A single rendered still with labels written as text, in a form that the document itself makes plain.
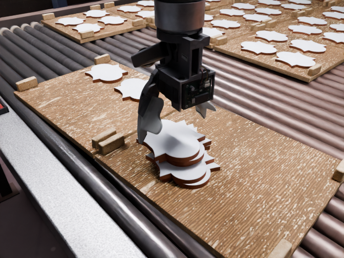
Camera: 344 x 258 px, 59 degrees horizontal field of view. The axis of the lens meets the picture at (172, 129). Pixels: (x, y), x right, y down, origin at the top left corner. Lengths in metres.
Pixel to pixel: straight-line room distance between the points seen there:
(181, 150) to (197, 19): 0.24
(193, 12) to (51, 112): 0.52
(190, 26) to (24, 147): 0.50
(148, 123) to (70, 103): 0.40
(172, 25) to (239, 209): 0.32
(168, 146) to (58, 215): 0.23
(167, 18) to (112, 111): 0.41
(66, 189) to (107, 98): 0.33
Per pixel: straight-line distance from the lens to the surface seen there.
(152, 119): 0.51
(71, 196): 0.62
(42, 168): 0.70
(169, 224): 0.55
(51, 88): 0.97
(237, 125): 0.76
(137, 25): 1.52
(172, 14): 0.44
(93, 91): 0.92
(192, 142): 0.58
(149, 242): 0.53
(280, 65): 1.13
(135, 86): 0.90
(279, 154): 0.69
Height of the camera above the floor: 1.35
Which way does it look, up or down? 35 degrees down
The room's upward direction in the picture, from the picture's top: straight up
